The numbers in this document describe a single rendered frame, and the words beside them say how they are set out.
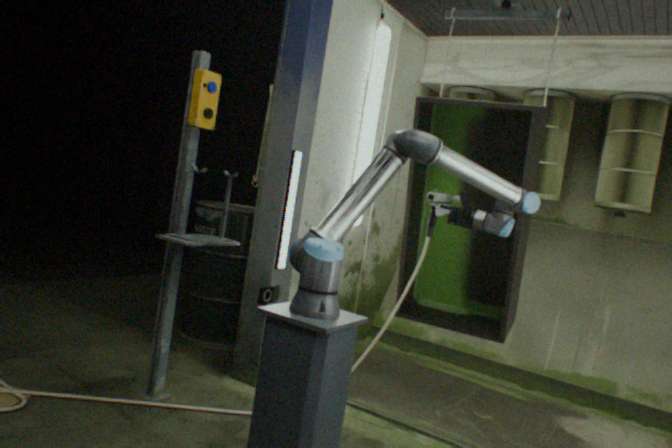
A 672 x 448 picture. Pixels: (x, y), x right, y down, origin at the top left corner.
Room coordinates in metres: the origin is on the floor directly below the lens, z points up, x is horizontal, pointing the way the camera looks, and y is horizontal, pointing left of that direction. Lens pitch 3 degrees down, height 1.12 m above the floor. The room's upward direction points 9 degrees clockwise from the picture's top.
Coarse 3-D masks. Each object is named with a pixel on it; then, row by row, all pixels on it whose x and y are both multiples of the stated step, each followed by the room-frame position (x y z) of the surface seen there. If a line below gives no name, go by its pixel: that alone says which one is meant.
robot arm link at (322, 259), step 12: (312, 240) 2.05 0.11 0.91; (324, 240) 2.09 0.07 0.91; (300, 252) 2.11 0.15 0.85; (312, 252) 1.99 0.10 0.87; (324, 252) 1.98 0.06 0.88; (336, 252) 2.00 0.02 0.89; (300, 264) 2.06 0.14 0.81; (312, 264) 1.99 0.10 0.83; (324, 264) 1.98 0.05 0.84; (336, 264) 2.00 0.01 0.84; (300, 276) 2.03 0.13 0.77; (312, 276) 1.98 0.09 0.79; (324, 276) 1.98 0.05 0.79; (336, 276) 2.01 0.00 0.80; (312, 288) 1.98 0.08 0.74; (324, 288) 1.98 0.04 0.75; (336, 288) 2.02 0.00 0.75
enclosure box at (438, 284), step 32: (416, 96) 2.83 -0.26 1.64; (416, 128) 2.85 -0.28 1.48; (448, 128) 3.13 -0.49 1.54; (480, 128) 3.05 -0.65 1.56; (512, 128) 2.98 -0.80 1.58; (416, 160) 2.98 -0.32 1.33; (480, 160) 3.08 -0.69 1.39; (512, 160) 3.00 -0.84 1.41; (416, 192) 3.06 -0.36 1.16; (448, 192) 3.18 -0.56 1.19; (480, 192) 3.10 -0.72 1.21; (416, 224) 3.15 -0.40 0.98; (448, 224) 3.21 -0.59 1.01; (416, 256) 3.25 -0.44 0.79; (448, 256) 3.23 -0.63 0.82; (480, 256) 3.15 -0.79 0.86; (512, 256) 2.72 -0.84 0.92; (416, 288) 3.34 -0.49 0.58; (448, 288) 3.26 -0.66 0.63; (480, 288) 3.17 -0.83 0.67; (512, 288) 2.77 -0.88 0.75; (416, 320) 3.00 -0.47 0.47; (448, 320) 3.04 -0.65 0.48; (480, 320) 3.07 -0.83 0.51; (512, 320) 2.99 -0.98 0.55
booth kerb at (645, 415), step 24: (384, 336) 3.93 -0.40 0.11; (408, 336) 3.84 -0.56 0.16; (456, 360) 3.65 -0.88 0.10; (480, 360) 3.57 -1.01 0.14; (528, 384) 3.41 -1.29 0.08; (552, 384) 3.34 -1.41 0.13; (576, 384) 3.28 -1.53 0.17; (600, 408) 3.20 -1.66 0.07; (624, 408) 3.14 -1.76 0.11; (648, 408) 3.08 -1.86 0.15
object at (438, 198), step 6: (432, 192) 2.51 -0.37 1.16; (426, 198) 2.51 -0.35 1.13; (432, 198) 2.50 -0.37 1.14; (438, 198) 2.53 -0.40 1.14; (444, 198) 2.63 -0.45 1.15; (450, 198) 2.72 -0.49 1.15; (456, 198) 2.88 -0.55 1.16; (438, 204) 2.57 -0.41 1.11; (432, 210) 2.60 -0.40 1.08; (432, 216) 2.60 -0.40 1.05; (432, 222) 2.60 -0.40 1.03; (432, 228) 2.60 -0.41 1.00; (426, 234) 2.61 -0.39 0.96; (432, 234) 2.61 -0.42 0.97
